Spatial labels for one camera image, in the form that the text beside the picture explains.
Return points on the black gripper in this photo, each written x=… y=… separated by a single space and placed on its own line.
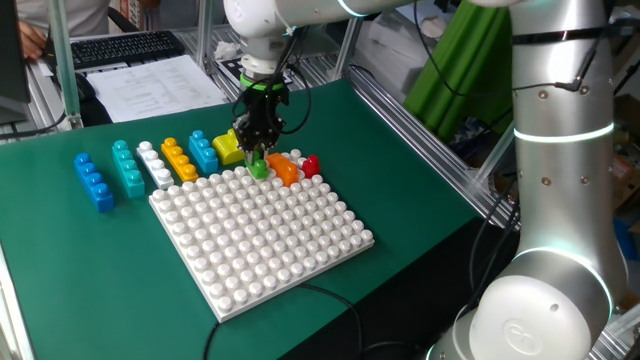
x=260 y=120

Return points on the green two-stud block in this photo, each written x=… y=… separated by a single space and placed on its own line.
x=259 y=170

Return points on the orange curved block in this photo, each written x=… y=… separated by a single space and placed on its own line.
x=284 y=170

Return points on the red single-stud block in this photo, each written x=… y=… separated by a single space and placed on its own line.
x=311 y=167

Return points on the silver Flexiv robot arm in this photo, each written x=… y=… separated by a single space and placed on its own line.
x=565 y=200

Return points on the person's hand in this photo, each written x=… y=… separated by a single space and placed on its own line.
x=31 y=40

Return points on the lime yellow large block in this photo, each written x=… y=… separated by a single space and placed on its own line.
x=226 y=148

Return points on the light blue three-stud block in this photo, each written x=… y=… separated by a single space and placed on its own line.
x=205 y=155

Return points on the yellow four-stud block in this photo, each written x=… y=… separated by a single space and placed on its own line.
x=180 y=161

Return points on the white studded baseplate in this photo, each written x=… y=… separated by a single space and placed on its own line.
x=260 y=235

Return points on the black white marker board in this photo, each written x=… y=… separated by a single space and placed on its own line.
x=230 y=67

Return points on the white four-stud block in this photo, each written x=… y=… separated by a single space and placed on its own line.
x=156 y=166

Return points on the white crumpled tissue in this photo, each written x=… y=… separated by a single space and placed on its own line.
x=226 y=50

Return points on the white printed paper sheet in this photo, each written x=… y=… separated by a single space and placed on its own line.
x=155 y=90

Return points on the teal four-stud block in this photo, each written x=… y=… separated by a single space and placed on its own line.
x=129 y=172

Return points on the blue four-stud block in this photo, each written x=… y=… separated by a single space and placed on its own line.
x=95 y=185

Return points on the black keyboard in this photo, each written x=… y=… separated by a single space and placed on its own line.
x=120 y=49

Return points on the black computer mouse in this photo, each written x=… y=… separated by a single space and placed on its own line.
x=86 y=90

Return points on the green table mat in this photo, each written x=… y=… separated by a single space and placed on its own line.
x=100 y=280

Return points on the beige round disc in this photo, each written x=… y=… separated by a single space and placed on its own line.
x=433 y=26

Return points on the green cloth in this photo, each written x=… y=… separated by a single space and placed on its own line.
x=465 y=75

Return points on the person's white shirt torso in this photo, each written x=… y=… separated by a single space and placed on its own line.
x=75 y=17

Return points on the black monitor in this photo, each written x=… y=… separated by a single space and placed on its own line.
x=12 y=60

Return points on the brown cardboard box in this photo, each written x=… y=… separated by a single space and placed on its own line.
x=627 y=185

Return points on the aluminium vertical post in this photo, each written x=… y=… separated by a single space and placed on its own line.
x=62 y=60
x=495 y=155
x=346 y=47
x=205 y=35

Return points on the aluminium table frame rail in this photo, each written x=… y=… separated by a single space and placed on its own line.
x=10 y=320
x=425 y=150

